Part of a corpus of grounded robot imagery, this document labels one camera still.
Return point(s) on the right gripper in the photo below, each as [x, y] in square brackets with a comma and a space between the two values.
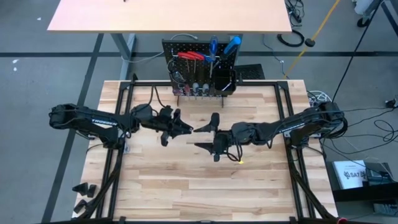
[222, 141]

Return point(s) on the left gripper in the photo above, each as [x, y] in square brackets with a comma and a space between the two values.
[164, 119]

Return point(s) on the long black screwdriver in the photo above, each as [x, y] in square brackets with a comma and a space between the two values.
[213, 91]

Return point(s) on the large blue black screwdriver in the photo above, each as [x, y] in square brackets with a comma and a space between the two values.
[233, 46]

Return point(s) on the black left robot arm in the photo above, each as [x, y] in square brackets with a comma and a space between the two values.
[93, 119]

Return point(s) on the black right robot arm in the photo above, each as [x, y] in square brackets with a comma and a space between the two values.
[295, 123]

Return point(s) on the black metal pegboard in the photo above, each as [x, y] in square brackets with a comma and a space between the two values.
[202, 76]

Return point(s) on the black plastic pegboard bin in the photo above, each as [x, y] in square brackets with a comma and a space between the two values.
[224, 81]

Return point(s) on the black grid floor mat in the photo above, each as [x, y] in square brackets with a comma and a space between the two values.
[252, 73]

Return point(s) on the black spare plastic part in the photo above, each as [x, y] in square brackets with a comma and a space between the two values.
[92, 190]
[80, 188]
[80, 206]

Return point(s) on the light wooden desk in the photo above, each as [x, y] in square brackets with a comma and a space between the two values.
[171, 15]

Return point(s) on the white printed box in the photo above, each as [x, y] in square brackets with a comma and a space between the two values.
[349, 174]

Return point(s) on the small red object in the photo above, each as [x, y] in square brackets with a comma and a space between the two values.
[342, 220]

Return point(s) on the black low shelf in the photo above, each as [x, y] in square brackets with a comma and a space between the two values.
[367, 194]

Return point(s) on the black grey device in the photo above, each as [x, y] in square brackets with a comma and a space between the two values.
[377, 174]

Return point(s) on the black plug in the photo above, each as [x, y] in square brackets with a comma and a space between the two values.
[391, 103]

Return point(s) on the office chair base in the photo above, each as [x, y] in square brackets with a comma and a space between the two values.
[362, 21]

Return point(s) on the black aluminium table frame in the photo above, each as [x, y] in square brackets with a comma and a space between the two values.
[149, 83]

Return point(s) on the chrome hook rail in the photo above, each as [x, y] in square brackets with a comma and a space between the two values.
[221, 58]

